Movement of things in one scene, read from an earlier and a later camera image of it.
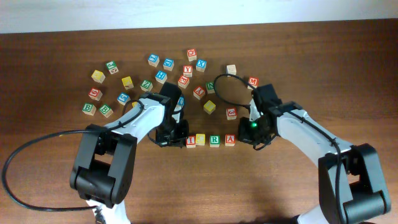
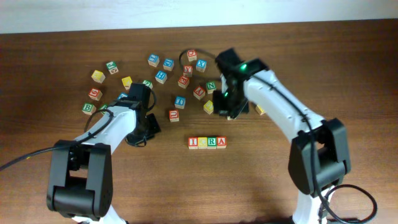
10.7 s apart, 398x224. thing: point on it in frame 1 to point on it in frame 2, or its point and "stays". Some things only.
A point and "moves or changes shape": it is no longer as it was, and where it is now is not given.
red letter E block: x=183 y=81 stays
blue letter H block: x=161 y=76 stays
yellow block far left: x=98 y=76 stays
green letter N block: x=209 y=88 stays
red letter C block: x=191 y=55 stays
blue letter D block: x=168 y=64 stays
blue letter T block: x=181 y=101 stays
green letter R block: x=214 y=140 moves or changes shape
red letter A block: x=229 y=140 to x=221 y=142
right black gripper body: x=254 y=132 to x=229 y=102
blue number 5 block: x=123 y=98 stays
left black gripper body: x=171 y=133 to x=147 y=130
